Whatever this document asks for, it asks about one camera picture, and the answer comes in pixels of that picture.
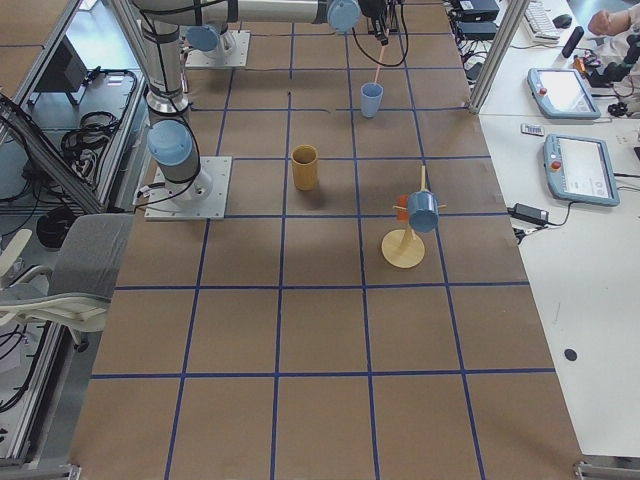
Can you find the grey office chair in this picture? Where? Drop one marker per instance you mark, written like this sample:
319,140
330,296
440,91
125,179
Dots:
76,292

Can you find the black power adapter right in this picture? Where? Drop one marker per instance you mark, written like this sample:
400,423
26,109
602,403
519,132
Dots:
529,214

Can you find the teach pendant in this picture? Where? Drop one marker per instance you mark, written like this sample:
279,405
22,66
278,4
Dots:
561,94
579,169

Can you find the orange red lid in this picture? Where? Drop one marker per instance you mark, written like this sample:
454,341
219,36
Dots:
401,208

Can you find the light blue plastic cup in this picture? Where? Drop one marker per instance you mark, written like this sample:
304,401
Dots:
371,97

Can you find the person's hand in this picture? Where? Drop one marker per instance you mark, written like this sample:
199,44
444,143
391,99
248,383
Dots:
605,23

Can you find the upper teach pendant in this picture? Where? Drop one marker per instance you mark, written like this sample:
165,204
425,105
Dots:
561,94

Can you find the black computer mouse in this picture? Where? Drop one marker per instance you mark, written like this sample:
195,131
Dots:
563,21

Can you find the pink chopstick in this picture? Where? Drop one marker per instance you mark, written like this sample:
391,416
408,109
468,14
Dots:
379,63

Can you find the white keyboard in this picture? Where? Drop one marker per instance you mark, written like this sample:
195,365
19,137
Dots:
538,25

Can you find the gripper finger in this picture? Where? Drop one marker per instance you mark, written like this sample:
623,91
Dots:
384,29
377,28

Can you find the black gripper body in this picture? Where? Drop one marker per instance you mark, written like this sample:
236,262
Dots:
371,10

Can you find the aluminium frame post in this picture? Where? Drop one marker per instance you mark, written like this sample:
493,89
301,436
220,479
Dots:
509,24

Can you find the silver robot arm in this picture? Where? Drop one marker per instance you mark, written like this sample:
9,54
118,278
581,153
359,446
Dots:
213,39
164,25

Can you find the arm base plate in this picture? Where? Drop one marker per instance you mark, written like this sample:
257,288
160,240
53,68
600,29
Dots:
204,199
238,59

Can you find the lower teach pendant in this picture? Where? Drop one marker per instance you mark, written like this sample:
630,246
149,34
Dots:
579,169

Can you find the dark blue hanging mug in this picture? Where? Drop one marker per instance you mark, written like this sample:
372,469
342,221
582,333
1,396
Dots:
423,211

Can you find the bamboo chopstick holder cup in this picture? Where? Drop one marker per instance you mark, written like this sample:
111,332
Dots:
305,167

